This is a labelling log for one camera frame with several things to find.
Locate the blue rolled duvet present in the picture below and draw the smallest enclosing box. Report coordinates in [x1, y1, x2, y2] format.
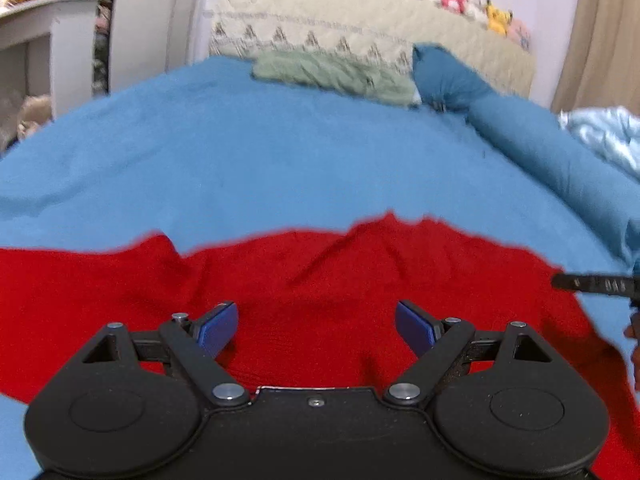
[468, 94, 639, 266]

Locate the yellow plush toy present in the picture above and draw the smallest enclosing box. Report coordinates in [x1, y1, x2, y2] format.
[486, 3, 513, 37]

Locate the green pillow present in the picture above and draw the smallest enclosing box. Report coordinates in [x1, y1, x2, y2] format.
[252, 51, 421, 107]

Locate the white desk shelf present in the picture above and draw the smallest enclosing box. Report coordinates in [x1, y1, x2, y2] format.
[1, 0, 98, 150]

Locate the blue bed sheet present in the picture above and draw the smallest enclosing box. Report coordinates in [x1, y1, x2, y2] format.
[0, 55, 640, 480]

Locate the white grey wardrobe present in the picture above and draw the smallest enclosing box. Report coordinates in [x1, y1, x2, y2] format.
[108, 0, 196, 92]

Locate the cream patterned pillow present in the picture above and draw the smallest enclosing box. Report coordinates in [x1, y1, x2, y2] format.
[208, 11, 412, 75]

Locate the light blue satin blanket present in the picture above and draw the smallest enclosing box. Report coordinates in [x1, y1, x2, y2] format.
[558, 106, 640, 180]

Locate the red garment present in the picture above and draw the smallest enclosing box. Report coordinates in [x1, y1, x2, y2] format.
[1, 216, 639, 479]

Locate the dark blue pillow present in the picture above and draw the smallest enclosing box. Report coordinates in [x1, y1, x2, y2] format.
[412, 44, 496, 113]

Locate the person's right hand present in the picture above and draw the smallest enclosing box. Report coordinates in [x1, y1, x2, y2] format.
[624, 325, 638, 339]

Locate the beige curtain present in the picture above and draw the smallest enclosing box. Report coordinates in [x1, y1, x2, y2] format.
[551, 0, 639, 115]

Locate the cream quilted headboard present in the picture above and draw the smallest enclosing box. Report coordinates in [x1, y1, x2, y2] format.
[210, 0, 535, 98]

